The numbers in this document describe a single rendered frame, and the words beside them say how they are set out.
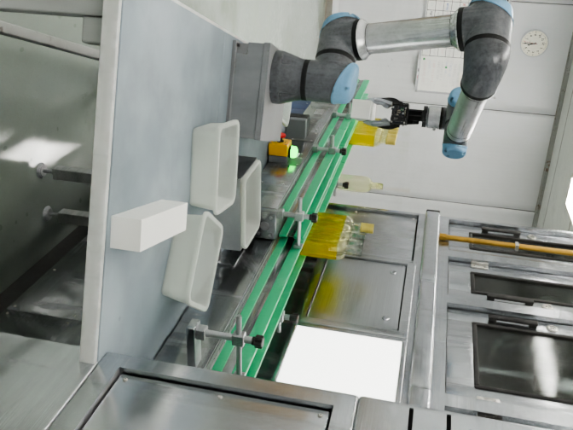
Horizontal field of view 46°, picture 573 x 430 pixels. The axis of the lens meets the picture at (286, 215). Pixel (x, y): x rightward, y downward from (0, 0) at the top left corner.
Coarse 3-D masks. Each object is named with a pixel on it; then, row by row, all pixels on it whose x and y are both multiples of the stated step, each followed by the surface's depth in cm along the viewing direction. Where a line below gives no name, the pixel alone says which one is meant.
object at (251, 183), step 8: (256, 160) 191; (256, 168) 194; (248, 176) 182; (256, 176) 195; (248, 184) 197; (256, 184) 197; (248, 192) 198; (256, 192) 198; (248, 200) 199; (256, 200) 199; (248, 208) 200; (256, 208) 200; (248, 216) 201; (256, 216) 201; (248, 224) 201; (256, 224) 201; (248, 232) 197; (256, 232) 199; (248, 240) 192
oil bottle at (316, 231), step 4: (312, 228) 223; (316, 228) 223; (312, 232) 220; (316, 232) 220; (320, 232) 220; (324, 232) 220; (328, 232) 220; (332, 232) 220; (336, 232) 220; (340, 232) 221; (344, 232) 221; (328, 236) 218; (332, 236) 218; (336, 236) 218; (340, 236) 218; (344, 236) 218; (348, 236) 220; (344, 240) 218; (348, 240) 219; (348, 244) 219
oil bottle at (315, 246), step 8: (312, 240) 215; (320, 240) 215; (328, 240) 215; (336, 240) 215; (304, 248) 215; (312, 248) 214; (320, 248) 214; (328, 248) 213; (336, 248) 212; (344, 248) 213; (312, 256) 216; (320, 256) 215; (328, 256) 214; (336, 256) 214
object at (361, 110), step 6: (354, 102) 218; (360, 102) 217; (366, 102) 217; (372, 102) 222; (354, 108) 218; (360, 108) 217; (366, 108) 217; (372, 108) 224; (354, 114) 218; (360, 114) 218; (366, 114) 217; (372, 114) 228; (360, 120) 240; (372, 120) 231
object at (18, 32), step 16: (0, 0) 126; (16, 0) 125; (32, 0) 125; (48, 0) 124; (64, 0) 123; (80, 0) 123; (96, 0) 122; (80, 16) 126; (96, 16) 123; (0, 32) 173; (16, 32) 178; (32, 32) 185; (96, 32) 123; (64, 48) 202; (80, 48) 211
